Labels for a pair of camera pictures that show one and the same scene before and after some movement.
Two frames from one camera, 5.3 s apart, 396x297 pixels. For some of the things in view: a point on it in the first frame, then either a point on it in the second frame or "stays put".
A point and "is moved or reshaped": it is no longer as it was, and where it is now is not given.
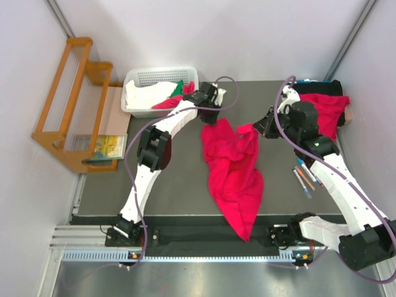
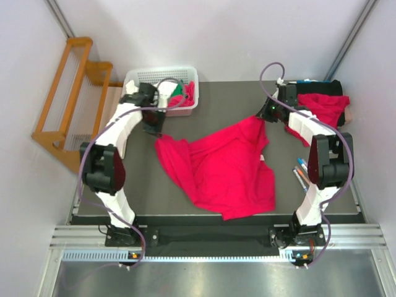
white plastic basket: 165,75 stays put
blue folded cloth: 304,81 stays put
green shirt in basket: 179,89 stays put
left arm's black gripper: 209,114 -> 152,124
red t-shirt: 236,174 is moved or reshaped
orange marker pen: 304,177 stays put
